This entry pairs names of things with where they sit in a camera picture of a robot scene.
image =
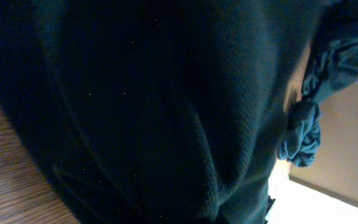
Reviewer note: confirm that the black t-shirt with logo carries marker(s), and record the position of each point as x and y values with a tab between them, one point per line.
153	111

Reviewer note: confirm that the crumpled dark green-black cloth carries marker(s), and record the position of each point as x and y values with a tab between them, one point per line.
332	67

